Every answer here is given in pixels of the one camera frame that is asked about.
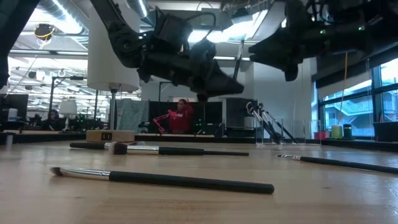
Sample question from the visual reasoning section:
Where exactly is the clear acrylic organizer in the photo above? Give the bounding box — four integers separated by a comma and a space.
254, 118, 322, 146

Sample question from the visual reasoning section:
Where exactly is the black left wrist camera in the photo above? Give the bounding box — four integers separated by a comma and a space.
152, 7, 193, 52

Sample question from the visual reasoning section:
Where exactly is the red box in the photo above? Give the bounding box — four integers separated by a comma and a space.
313, 130, 331, 141

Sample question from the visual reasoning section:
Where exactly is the black left camera cable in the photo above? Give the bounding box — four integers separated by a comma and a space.
186, 11, 218, 41

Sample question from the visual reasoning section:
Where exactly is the black room partition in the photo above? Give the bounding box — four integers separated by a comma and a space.
148, 100, 224, 137

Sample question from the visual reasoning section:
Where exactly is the black cabinet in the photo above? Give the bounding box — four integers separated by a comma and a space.
226, 97, 259, 138

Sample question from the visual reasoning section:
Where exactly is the thick flat-top makeup brush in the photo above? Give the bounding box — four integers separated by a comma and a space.
109, 142, 205, 156

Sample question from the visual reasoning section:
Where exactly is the white background table lamp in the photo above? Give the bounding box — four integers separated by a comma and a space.
58, 99, 78, 132

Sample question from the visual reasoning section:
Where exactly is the person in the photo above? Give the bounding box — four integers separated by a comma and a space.
45, 108, 65, 131
167, 98, 195, 134

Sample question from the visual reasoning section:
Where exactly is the yellow hanging cable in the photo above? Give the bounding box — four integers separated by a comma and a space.
337, 52, 350, 126

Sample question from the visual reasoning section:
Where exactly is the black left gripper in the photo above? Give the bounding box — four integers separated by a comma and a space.
136, 40, 245, 102

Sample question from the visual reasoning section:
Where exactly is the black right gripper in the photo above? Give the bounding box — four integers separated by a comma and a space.
248, 0, 330, 82

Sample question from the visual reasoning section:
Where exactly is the thin black makeup brush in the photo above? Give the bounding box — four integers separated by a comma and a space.
260, 109, 282, 145

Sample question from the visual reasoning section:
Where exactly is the gray-green cloth panel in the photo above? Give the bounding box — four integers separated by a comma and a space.
115, 98, 150, 134

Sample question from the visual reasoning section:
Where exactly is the fluffy powder makeup brush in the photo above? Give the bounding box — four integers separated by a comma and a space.
69, 141, 146, 151

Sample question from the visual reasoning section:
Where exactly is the black background rig stand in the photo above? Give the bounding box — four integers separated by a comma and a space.
46, 75, 85, 131

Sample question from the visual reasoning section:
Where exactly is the long ceiling light fixture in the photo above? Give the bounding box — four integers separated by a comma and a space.
213, 55, 253, 62

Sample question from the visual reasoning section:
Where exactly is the black yellow ceiling device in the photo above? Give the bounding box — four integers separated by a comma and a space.
33, 23, 57, 50

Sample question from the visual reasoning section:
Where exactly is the black bin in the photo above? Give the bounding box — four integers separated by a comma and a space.
372, 121, 398, 143

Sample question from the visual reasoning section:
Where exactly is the thin black pen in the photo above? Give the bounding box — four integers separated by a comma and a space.
203, 150, 250, 157

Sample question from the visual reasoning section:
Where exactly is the light green cup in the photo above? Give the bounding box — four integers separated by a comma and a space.
330, 124, 344, 140

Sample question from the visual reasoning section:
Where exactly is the black computer monitor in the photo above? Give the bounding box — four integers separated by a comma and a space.
0, 93, 30, 131

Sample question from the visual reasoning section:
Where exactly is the white-tipped makeup brush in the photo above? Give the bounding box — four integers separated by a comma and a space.
246, 101, 281, 145

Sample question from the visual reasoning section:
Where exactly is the black background camera stand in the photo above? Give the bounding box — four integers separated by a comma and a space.
159, 80, 175, 103

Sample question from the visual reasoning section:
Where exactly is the gray blurred post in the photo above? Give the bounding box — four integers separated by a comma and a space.
5, 133, 15, 154

